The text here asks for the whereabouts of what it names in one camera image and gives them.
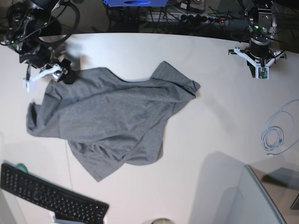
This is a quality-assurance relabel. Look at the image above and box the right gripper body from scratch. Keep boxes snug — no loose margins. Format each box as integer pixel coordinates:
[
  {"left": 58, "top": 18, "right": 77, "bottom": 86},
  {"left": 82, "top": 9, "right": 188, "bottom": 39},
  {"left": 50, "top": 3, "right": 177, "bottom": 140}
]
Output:
[{"left": 19, "top": 45, "right": 52, "bottom": 68}]

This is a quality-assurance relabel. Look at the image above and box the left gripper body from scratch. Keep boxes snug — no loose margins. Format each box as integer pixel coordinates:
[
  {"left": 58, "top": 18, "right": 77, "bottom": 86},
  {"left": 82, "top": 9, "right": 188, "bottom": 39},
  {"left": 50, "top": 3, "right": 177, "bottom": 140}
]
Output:
[{"left": 248, "top": 37, "right": 272, "bottom": 64}]

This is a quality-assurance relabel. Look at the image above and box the grey t-shirt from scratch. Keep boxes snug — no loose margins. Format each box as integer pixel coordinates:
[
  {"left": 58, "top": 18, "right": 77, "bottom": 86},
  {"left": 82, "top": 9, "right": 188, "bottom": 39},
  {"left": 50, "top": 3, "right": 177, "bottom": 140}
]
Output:
[{"left": 26, "top": 62, "right": 200, "bottom": 182}]

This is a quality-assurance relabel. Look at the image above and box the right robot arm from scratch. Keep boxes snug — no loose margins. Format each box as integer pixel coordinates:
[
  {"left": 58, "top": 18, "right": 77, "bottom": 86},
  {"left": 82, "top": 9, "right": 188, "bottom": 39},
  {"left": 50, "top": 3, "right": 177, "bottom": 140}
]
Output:
[{"left": 0, "top": 0, "right": 80, "bottom": 89}]

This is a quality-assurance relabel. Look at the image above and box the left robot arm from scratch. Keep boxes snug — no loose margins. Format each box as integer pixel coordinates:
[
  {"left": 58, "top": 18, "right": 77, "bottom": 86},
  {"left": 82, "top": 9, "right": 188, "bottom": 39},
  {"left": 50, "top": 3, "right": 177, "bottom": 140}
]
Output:
[{"left": 242, "top": 0, "right": 277, "bottom": 65}]

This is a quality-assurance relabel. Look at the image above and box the black power strip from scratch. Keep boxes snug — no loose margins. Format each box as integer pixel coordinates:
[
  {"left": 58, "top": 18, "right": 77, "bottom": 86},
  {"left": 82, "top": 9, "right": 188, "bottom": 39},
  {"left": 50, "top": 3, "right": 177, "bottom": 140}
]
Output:
[{"left": 145, "top": 12, "right": 232, "bottom": 26}]

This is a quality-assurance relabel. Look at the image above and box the blue box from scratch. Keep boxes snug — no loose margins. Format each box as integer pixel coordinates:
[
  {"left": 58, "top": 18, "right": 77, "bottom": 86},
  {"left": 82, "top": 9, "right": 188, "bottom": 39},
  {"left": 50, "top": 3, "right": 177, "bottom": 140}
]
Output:
[{"left": 103, "top": 0, "right": 168, "bottom": 7}]

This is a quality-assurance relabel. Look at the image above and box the green tape roll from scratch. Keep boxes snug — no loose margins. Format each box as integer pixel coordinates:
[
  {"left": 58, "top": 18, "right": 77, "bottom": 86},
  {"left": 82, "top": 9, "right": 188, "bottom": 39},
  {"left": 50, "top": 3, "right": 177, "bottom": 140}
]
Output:
[{"left": 15, "top": 163, "right": 28, "bottom": 174}]

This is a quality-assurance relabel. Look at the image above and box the black computer keyboard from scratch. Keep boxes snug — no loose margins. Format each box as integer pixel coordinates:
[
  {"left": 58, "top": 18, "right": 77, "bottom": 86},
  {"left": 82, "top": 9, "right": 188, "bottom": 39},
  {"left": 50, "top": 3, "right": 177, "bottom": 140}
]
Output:
[{"left": 0, "top": 163, "right": 109, "bottom": 224}]

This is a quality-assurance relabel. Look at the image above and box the grey monitor back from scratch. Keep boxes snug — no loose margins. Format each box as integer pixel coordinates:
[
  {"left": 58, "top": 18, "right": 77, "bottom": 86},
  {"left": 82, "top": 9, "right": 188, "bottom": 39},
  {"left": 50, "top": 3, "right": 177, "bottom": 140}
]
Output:
[{"left": 227, "top": 166, "right": 299, "bottom": 224}]

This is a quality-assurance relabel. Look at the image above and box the round tan object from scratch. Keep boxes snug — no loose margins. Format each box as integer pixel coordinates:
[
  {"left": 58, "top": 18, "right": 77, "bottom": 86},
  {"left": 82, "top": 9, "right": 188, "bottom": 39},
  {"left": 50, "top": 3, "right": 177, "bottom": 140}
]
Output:
[{"left": 151, "top": 218, "right": 174, "bottom": 224}]

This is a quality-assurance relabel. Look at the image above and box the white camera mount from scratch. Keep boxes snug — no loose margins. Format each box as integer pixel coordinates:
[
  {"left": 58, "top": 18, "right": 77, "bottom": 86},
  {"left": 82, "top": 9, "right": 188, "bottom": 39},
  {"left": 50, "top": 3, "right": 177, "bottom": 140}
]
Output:
[
  {"left": 228, "top": 48, "right": 287, "bottom": 79},
  {"left": 22, "top": 64, "right": 67, "bottom": 92}
]

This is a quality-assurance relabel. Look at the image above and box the coiled light blue cable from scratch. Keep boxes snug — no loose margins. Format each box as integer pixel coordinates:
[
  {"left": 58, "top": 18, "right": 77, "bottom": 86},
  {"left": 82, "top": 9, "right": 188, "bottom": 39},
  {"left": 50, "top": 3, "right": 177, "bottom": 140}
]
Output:
[{"left": 261, "top": 99, "right": 299, "bottom": 156}]

